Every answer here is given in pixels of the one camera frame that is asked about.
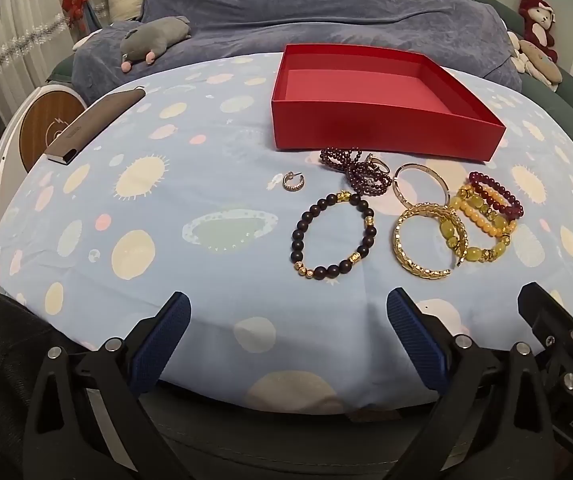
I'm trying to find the yellow green stone bracelet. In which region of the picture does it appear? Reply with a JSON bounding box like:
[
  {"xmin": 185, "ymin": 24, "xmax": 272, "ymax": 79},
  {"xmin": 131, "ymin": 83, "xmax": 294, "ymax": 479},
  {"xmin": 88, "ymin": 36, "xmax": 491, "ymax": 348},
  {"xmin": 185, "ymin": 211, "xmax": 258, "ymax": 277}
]
[{"xmin": 438, "ymin": 194, "xmax": 514, "ymax": 267}]

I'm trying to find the white sheer curtain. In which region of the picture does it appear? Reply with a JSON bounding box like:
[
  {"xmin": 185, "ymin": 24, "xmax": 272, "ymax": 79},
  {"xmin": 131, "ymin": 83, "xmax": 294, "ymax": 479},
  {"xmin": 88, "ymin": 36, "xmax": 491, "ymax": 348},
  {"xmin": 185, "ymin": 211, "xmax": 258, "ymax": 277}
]
[{"xmin": 0, "ymin": 0, "xmax": 87, "ymax": 122}]

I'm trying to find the blue grey blanket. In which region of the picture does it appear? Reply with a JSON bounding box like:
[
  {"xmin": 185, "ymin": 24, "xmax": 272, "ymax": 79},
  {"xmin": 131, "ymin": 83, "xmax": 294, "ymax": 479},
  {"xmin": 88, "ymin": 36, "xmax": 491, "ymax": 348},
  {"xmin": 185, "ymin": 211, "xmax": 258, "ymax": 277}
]
[{"xmin": 72, "ymin": 0, "xmax": 521, "ymax": 103}]

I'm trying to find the red shallow cardboard box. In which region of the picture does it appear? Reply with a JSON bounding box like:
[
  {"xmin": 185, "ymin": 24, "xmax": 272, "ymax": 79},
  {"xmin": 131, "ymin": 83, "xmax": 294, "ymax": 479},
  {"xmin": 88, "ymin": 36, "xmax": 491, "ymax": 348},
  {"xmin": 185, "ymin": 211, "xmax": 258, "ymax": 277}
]
[{"xmin": 271, "ymin": 44, "xmax": 505, "ymax": 162}]

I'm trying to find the orange bead bracelet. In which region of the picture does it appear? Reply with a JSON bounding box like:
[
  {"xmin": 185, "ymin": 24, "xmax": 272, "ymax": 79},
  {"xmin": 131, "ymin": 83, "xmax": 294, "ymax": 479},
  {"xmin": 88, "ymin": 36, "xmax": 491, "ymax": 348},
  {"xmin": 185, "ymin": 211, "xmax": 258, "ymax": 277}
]
[{"xmin": 449, "ymin": 184, "xmax": 519, "ymax": 238}]

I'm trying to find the dark red bead bracelet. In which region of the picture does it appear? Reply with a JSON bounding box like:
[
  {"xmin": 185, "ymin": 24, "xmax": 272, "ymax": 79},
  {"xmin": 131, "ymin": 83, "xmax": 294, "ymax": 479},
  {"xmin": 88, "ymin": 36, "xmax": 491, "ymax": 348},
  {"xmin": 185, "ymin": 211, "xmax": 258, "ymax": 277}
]
[{"xmin": 467, "ymin": 170, "xmax": 525, "ymax": 220}]

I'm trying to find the round wooden white stool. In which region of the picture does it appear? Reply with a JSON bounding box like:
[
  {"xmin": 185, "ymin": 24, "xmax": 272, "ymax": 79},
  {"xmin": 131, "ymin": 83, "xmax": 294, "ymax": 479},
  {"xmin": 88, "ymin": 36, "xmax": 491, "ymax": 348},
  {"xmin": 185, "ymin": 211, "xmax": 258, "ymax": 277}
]
[{"xmin": 0, "ymin": 80, "xmax": 90, "ymax": 261}]

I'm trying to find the gold chain cuff bangle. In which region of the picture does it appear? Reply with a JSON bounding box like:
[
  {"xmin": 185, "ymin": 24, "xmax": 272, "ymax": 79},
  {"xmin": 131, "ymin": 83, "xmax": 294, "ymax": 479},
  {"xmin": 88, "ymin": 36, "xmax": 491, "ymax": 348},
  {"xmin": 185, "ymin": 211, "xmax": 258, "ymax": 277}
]
[{"xmin": 390, "ymin": 203, "xmax": 471, "ymax": 281}]

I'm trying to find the gold hoop earring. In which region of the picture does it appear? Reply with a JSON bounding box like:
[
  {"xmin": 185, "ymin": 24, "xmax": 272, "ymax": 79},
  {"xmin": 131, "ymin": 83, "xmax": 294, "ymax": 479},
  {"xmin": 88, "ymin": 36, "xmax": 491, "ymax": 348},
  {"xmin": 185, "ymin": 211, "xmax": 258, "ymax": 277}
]
[{"xmin": 282, "ymin": 171, "xmax": 306, "ymax": 192}]

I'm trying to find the thin rose gold bangle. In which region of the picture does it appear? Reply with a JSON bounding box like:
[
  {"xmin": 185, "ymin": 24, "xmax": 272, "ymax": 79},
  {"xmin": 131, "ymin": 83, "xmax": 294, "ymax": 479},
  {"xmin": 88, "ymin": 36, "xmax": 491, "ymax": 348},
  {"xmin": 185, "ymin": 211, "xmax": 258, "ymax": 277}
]
[{"xmin": 393, "ymin": 162, "xmax": 451, "ymax": 208}]

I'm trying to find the grey plush mouse toy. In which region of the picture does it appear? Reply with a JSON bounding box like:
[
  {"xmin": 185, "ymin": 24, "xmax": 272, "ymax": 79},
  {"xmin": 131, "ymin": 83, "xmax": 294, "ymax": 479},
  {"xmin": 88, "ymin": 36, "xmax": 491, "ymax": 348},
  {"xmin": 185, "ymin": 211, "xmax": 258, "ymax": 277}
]
[{"xmin": 120, "ymin": 16, "xmax": 191, "ymax": 74}]

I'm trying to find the red monkey plush toy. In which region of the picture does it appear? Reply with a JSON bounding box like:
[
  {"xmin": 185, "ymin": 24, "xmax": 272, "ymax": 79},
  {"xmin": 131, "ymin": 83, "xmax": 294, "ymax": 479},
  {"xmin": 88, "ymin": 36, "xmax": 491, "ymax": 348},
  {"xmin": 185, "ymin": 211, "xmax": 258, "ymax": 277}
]
[{"xmin": 518, "ymin": 0, "xmax": 559, "ymax": 63}]

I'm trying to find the red bow curtain tie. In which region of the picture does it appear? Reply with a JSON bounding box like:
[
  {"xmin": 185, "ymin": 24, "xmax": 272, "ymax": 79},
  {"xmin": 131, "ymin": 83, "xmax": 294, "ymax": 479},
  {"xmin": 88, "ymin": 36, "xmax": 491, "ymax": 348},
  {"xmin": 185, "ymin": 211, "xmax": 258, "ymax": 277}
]
[{"xmin": 61, "ymin": 0, "xmax": 88, "ymax": 32}]

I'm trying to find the brown leather pouch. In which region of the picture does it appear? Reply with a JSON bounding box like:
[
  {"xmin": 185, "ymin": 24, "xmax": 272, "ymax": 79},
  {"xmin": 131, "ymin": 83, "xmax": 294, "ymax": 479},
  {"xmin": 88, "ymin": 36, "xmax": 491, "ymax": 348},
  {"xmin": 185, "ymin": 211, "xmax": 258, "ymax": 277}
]
[{"xmin": 44, "ymin": 87, "xmax": 146, "ymax": 165}]

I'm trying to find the beige dog plush toy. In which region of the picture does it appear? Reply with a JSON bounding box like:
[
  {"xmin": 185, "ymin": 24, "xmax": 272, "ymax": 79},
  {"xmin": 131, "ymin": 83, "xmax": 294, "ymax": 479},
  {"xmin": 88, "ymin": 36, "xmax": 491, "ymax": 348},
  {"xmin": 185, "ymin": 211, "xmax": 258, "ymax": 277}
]
[{"xmin": 507, "ymin": 30, "xmax": 563, "ymax": 92}]

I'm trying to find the dark bead gold accent bracelet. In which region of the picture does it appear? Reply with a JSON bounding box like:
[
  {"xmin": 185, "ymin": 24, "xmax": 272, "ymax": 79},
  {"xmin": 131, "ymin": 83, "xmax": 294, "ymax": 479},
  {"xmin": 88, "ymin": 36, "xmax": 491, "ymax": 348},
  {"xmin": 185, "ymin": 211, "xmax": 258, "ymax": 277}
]
[{"xmin": 290, "ymin": 190, "xmax": 379, "ymax": 282}]

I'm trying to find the green sofa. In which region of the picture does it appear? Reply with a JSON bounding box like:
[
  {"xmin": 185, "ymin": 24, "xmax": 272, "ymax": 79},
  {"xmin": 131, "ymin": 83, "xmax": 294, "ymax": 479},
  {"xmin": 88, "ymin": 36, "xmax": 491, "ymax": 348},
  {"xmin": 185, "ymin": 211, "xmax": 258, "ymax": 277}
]
[{"xmin": 473, "ymin": 0, "xmax": 573, "ymax": 176}]

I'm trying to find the space pattern blue tablecloth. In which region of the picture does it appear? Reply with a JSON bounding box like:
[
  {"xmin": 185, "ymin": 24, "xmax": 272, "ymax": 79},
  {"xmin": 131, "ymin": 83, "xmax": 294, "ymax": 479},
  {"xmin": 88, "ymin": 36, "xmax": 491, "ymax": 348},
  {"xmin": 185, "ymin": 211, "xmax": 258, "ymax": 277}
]
[{"xmin": 0, "ymin": 53, "xmax": 573, "ymax": 414}]

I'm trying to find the garnet small bead necklace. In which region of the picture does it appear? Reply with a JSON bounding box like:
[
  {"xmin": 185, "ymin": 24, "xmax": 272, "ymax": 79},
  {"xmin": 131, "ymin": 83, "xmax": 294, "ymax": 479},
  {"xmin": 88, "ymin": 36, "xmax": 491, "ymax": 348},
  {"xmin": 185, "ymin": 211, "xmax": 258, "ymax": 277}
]
[{"xmin": 319, "ymin": 147, "xmax": 394, "ymax": 198}]

